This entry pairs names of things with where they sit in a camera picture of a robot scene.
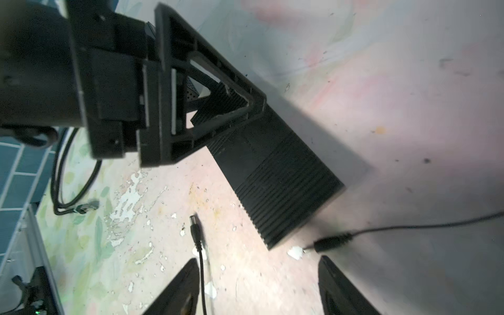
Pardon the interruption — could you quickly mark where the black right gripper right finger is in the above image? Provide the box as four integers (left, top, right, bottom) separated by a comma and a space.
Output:
318, 255, 379, 315

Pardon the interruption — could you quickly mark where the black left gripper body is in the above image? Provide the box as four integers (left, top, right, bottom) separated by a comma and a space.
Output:
66, 1, 173, 167

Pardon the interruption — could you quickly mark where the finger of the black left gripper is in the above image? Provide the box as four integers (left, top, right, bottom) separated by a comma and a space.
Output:
155, 3, 266, 165

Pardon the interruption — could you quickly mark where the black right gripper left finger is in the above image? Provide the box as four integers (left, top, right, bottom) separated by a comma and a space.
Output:
144, 258, 200, 315

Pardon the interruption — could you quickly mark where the black adapter cord with plug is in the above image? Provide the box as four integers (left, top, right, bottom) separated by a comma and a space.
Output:
302, 210, 504, 253

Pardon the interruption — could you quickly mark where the black ribbed network switch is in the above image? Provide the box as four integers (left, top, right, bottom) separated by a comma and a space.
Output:
206, 101, 345, 250

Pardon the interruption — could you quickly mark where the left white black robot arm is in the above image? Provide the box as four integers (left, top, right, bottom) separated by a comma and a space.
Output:
1, 1, 266, 167

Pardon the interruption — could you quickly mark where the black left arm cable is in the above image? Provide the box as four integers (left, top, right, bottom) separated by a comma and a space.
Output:
50, 127, 103, 216

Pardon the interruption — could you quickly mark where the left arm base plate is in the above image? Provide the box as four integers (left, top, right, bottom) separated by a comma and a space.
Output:
1, 266, 64, 315

